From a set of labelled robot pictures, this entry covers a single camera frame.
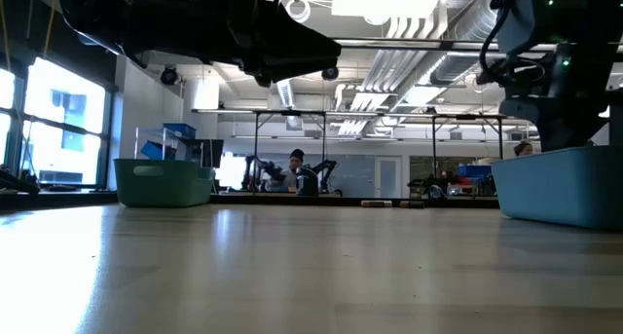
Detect yellow hanging cord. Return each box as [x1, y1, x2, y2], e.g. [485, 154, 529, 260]
[42, 5, 56, 60]
[0, 5, 12, 73]

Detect bright window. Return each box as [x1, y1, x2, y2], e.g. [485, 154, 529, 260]
[21, 56, 108, 185]
[0, 66, 17, 167]

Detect blue plastic bin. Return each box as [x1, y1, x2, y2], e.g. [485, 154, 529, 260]
[490, 145, 623, 231]

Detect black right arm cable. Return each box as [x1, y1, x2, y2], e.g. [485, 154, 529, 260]
[475, 0, 549, 87]

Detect silver ventilation duct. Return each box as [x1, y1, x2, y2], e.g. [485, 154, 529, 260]
[427, 0, 505, 87]

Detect person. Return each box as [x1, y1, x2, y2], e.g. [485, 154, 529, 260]
[266, 148, 307, 193]
[513, 139, 535, 158]

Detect long ceiling light bar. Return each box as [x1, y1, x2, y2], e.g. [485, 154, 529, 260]
[335, 35, 623, 54]

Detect black desk equipment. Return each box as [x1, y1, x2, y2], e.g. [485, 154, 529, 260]
[0, 164, 41, 195]

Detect black security camera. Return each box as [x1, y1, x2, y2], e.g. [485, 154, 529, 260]
[159, 64, 179, 86]

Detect blue crates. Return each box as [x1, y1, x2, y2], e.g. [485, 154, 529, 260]
[457, 164, 494, 179]

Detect glass partition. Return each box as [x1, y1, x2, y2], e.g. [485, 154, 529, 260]
[335, 153, 376, 198]

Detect white ceiling pipes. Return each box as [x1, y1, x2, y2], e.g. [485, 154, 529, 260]
[335, 2, 449, 136]

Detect green plastic bin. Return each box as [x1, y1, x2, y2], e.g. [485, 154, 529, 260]
[113, 158, 216, 209]

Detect white door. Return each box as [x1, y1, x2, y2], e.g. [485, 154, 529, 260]
[374, 156, 404, 199]

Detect black overhead rig frame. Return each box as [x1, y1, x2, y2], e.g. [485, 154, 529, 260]
[192, 107, 510, 195]

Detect white hanging ring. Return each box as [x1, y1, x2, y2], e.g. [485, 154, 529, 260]
[285, 0, 312, 25]

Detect blue storage bin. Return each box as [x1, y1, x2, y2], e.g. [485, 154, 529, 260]
[163, 122, 198, 139]
[139, 139, 177, 161]

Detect black aluminium table frame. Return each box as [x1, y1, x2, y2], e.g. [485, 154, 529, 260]
[0, 190, 501, 211]

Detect black cylindrical device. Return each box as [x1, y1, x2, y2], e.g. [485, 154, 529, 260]
[295, 166, 320, 197]

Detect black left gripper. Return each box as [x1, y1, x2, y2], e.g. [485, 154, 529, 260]
[114, 0, 343, 88]

